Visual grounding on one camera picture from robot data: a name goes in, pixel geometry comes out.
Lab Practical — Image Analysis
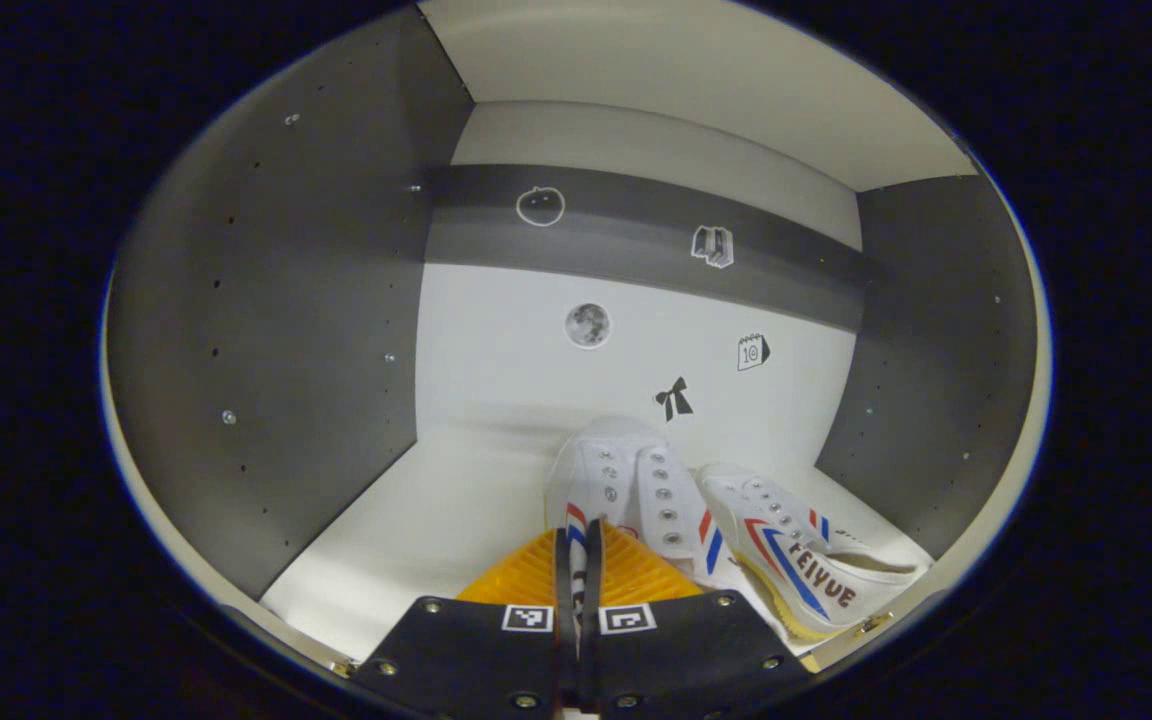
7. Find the white striped canvas shoe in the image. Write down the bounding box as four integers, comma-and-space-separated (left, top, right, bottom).
696, 462, 934, 642
544, 417, 789, 643

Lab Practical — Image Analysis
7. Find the grey white shoe cabinet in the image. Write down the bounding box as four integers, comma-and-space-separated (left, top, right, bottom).
101, 0, 1052, 683

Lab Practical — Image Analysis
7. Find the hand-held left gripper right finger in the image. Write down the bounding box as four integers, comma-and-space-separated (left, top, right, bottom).
581, 518, 817, 717

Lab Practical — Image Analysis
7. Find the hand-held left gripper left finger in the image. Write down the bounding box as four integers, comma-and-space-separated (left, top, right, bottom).
351, 527, 578, 717

